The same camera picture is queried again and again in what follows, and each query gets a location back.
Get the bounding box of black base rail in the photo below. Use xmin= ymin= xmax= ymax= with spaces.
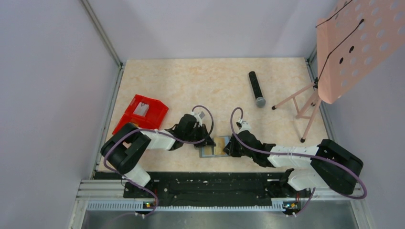
xmin=123 ymin=172 xmax=310 ymax=207

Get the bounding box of pink music stand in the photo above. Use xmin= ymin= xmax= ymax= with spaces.
xmin=271 ymin=0 xmax=405 ymax=144

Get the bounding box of aluminium frame post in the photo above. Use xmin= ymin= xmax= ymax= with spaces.
xmin=79 ymin=0 xmax=123 ymax=68

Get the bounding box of grey card holder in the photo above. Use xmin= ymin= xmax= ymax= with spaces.
xmin=199 ymin=136 xmax=231 ymax=158

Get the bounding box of red plastic bin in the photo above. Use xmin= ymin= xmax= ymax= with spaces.
xmin=112 ymin=94 xmax=169 ymax=135

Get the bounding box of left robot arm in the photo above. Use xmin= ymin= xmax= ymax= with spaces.
xmin=100 ymin=112 xmax=216 ymax=187

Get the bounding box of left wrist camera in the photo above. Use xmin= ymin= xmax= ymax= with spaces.
xmin=191 ymin=111 xmax=205 ymax=123

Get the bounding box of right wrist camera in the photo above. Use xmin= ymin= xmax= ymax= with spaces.
xmin=236 ymin=119 xmax=251 ymax=132

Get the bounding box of black microphone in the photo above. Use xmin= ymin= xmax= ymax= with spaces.
xmin=248 ymin=71 xmax=266 ymax=108

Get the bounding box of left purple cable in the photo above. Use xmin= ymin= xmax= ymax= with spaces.
xmin=103 ymin=104 xmax=215 ymax=219

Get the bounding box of gold credit card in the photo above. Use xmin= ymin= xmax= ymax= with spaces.
xmin=213 ymin=137 xmax=226 ymax=156

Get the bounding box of purple cable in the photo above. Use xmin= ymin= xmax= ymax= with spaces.
xmin=230 ymin=107 xmax=368 ymax=216
xmin=103 ymin=104 xmax=215 ymax=219

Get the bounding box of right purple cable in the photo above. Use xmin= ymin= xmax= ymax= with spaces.
xmin=230 ymin=107 xmax=368 ymax=216

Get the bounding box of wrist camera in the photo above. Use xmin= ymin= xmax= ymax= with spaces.
xmin=191 ymin=111 xmax=205 ymax=123
xmin=236 ymin=119 xmax=251 ymax=132

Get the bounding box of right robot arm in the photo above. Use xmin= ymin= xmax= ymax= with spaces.
xmin=223 ymin=130 xmax=367 ymax=199

